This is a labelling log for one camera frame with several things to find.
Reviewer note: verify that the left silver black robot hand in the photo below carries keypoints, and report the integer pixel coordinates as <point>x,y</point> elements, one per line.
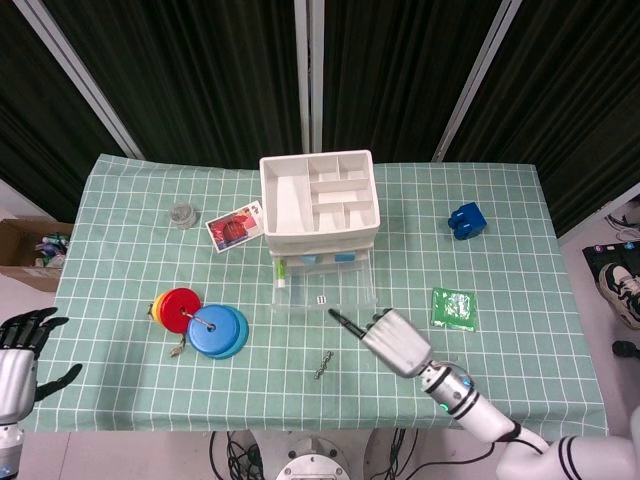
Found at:
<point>15,380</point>

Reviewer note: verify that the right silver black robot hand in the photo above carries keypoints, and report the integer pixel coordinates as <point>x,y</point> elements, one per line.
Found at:
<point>400,345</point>

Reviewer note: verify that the clear drawer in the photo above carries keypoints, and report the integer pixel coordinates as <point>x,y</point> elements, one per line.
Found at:
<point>350,285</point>

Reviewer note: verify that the round grey robot base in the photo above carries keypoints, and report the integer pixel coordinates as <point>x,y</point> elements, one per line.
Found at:
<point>312,460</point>

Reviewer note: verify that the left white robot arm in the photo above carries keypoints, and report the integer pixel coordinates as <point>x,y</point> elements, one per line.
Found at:
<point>9,450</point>

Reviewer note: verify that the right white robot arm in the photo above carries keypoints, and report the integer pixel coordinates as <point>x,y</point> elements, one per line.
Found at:
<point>480,410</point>

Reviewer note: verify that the brown cardboard box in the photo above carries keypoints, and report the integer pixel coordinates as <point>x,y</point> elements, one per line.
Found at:
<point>20,270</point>

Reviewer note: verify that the green foil packet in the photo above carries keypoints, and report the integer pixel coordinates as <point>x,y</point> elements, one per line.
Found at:
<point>454,309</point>

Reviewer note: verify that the small blue block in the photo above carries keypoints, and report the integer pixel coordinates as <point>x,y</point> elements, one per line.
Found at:
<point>345,258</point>

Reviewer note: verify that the green white glue stick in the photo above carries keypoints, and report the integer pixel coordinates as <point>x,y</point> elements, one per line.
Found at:
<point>281,272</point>

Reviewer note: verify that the blue building block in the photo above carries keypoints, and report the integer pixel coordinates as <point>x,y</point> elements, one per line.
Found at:
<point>467,220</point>

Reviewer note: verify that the teal wooden disc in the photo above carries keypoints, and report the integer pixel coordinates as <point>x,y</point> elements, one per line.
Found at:
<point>243,332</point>

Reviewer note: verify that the yellow wooden disc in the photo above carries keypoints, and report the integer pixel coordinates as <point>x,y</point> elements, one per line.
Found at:
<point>156,307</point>

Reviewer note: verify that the green checked tablecloth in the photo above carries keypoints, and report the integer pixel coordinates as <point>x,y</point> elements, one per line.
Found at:
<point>250,400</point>

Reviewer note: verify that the red wooden disc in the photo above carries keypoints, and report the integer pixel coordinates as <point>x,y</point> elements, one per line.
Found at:
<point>175,305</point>

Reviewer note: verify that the blue wooden disc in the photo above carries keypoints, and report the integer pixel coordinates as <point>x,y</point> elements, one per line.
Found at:
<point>220,340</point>

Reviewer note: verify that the white card with red picture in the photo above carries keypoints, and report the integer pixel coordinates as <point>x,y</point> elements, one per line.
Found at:
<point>232,231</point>

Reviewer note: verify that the black white sneaker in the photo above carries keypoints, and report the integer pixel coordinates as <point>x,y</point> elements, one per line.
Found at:
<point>620,292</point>

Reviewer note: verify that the black curtain panel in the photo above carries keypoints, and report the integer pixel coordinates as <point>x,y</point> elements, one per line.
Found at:
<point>200,80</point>
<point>575,100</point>
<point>395,75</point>
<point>30,125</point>

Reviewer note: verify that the white drawer organizer box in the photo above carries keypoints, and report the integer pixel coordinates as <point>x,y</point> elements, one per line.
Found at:
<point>285,200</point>

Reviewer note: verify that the white frame pole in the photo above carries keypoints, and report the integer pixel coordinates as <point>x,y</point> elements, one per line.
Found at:
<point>309,75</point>
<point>475,85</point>
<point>80,80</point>

